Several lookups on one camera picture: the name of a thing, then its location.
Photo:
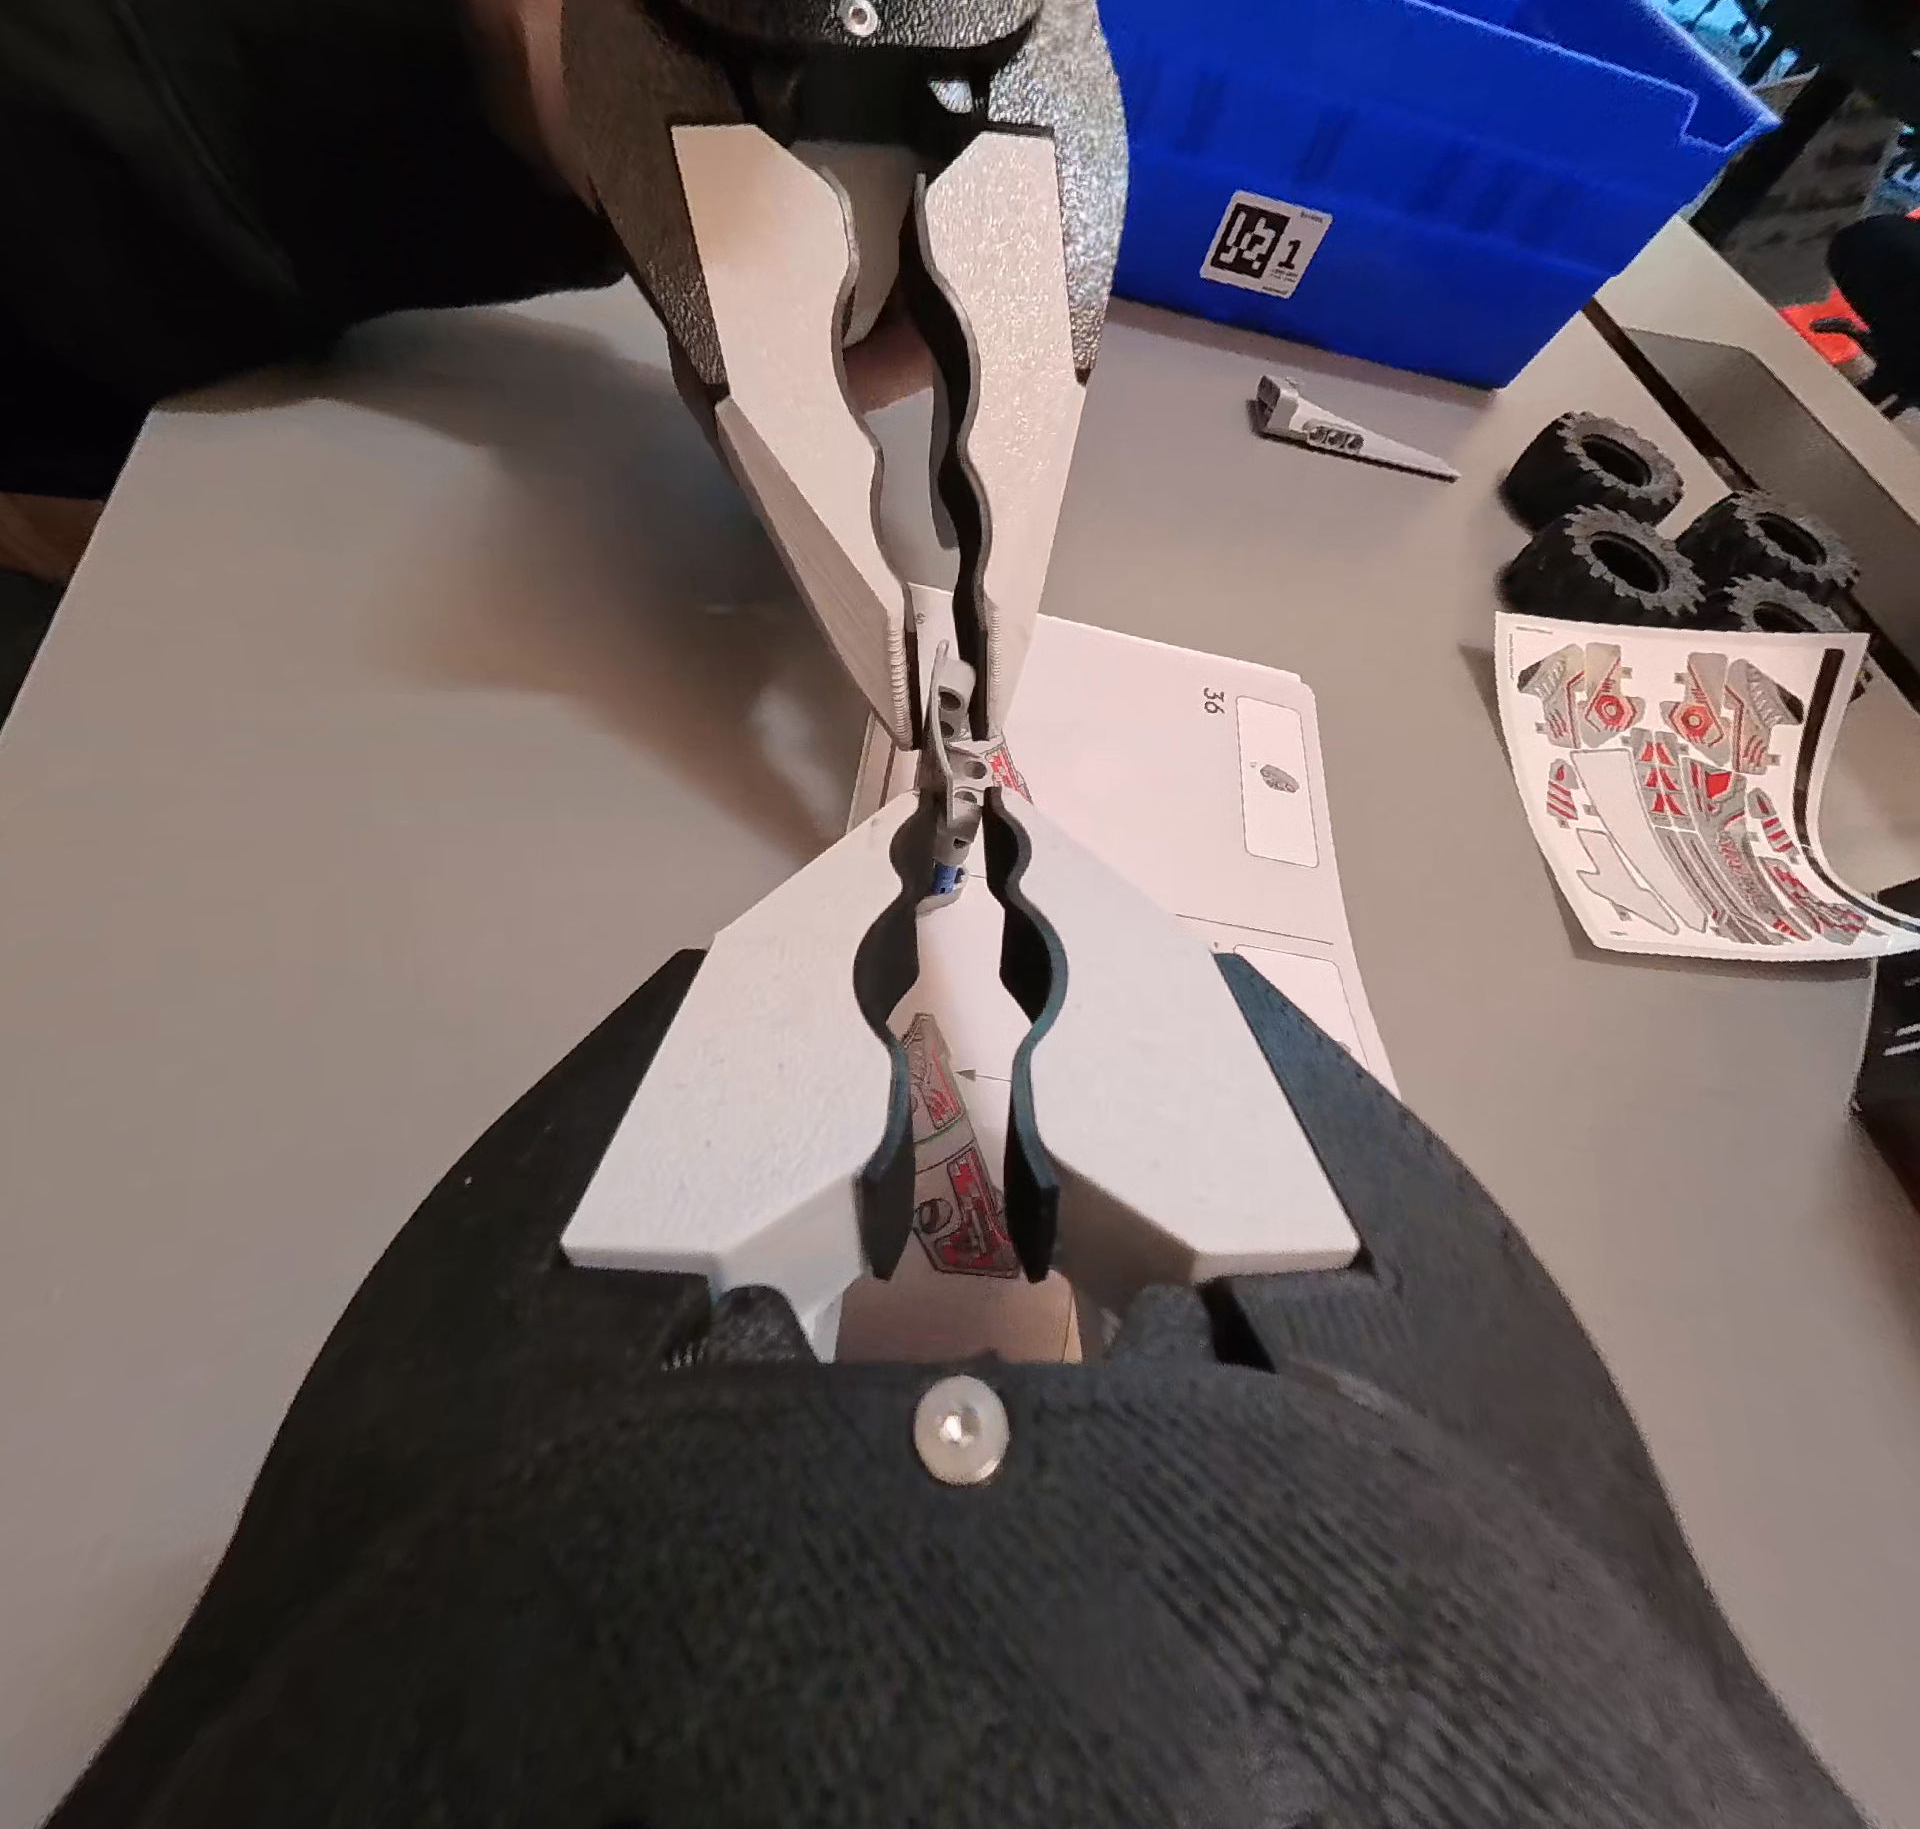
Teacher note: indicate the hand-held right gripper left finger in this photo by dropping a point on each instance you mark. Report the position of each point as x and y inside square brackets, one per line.
[721, 1092]

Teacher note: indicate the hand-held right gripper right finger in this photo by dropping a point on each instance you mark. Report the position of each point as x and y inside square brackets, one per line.
[1183, 1092]

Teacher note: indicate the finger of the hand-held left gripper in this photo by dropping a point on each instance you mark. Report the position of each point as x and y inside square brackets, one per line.
[1028, 362]
[780, 362]

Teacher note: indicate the small grey toy brick assembly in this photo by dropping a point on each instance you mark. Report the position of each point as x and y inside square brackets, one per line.
[961, 750]

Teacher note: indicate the person's left forearm black sleeve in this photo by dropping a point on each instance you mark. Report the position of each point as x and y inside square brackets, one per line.
[225, 134]

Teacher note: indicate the grey desk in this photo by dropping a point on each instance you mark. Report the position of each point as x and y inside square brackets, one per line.
[373, 807]

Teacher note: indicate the person's left hand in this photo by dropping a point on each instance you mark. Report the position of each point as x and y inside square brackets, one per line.
[519, 59]

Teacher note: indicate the white instruction booklet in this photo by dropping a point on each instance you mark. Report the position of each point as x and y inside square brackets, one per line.
[1169, 839]

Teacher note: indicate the black white marker sticker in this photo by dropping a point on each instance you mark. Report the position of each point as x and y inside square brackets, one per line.
[1268, 245]

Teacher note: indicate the grey wedge toy panel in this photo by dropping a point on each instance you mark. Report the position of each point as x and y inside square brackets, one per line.
[1337, 428]

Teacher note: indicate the blue bin with marker sticker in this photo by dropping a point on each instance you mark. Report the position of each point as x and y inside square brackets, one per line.
[1425, 162]

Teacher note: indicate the red grey sticker sheet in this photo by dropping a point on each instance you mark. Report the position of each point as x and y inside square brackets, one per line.
[1663, 796]

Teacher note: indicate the black toy tire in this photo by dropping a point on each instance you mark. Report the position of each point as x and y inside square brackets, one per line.
[1771, 540]
[1589, 465]
[1785, 608]
[1606, 575]

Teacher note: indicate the black box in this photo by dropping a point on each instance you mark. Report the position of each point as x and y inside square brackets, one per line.
[1896, 1068]

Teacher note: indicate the wooden cabinet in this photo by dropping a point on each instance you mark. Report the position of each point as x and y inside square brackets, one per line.
[41, 533]

